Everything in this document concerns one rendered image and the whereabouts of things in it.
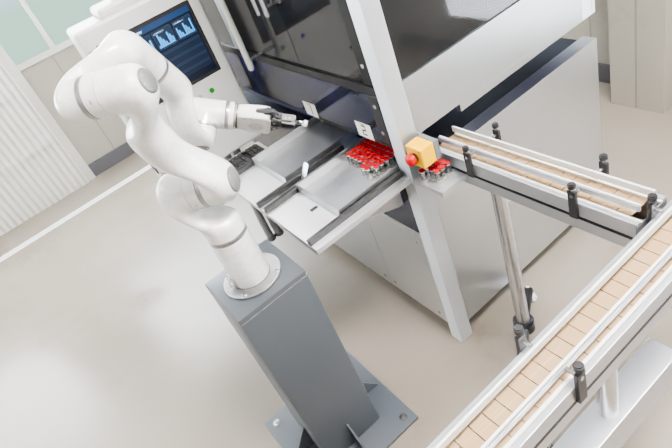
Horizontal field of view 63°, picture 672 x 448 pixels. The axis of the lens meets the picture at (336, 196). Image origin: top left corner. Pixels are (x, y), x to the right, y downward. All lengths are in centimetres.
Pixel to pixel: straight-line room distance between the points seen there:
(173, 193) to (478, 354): 143
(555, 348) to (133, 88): 102
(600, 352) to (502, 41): 111
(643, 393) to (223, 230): 116
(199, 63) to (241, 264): 107
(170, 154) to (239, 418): 149
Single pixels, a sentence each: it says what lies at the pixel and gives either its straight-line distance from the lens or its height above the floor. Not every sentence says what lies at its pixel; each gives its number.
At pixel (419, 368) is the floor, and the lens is 241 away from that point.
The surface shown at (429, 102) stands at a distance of 178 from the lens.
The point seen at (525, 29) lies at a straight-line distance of 206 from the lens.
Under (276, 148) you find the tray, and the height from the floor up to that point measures 89.
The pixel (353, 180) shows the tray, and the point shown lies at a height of 88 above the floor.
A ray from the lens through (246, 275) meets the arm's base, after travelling 167.
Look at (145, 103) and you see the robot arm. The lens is 124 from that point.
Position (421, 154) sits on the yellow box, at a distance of 168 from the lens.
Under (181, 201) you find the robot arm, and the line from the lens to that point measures 152.
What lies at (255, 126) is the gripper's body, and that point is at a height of 124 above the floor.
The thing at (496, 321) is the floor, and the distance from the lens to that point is 249.
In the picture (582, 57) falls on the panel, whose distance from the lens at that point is 239.
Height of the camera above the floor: 194
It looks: 35 degrees down
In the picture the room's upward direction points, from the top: 22 degrees counter-clockwise
